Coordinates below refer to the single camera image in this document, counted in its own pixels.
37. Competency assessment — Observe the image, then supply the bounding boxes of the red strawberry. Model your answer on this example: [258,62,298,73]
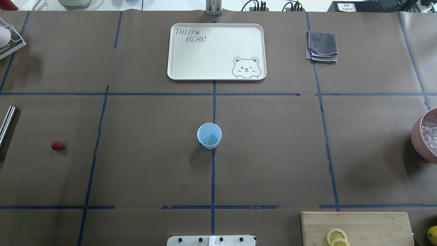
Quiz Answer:
[51,141,64,151]

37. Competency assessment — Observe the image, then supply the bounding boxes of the light blue cup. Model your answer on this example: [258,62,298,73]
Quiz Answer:
[197,123,223,150]

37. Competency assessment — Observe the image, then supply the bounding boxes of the pink bowl with ice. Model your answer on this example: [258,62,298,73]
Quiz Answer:
[411,108,437,164]

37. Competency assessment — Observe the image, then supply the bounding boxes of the white cup rack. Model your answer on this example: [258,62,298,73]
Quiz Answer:
[0,18,27,60]

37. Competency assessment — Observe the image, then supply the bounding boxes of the pink cup on rack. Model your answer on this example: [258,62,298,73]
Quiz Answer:
[0,26,11,48]

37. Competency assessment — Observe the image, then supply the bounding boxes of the cream bear tray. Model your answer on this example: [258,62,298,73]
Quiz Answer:
[167,23,267,81]

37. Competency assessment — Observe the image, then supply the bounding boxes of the grey folded cloth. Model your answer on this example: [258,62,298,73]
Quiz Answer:
[305,31,338,63]

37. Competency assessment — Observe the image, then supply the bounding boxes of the lemon slices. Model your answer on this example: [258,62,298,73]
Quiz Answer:
[326,228,350,246]

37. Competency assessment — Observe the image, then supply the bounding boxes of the wooden cutting board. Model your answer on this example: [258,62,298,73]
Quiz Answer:
[300,211,414,246]

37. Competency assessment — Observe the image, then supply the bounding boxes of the metal muddler stick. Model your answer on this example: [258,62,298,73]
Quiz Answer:
[0,105,17,148]

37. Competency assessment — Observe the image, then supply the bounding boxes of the yellow lemon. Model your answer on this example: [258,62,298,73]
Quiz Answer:
[426,226,437,246]

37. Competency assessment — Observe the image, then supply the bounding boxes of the aluminium frame post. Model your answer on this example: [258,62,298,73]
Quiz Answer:
[206,0,223,16]

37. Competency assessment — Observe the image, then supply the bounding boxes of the white camera pole base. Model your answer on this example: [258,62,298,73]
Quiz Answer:
[167,235,257,246]

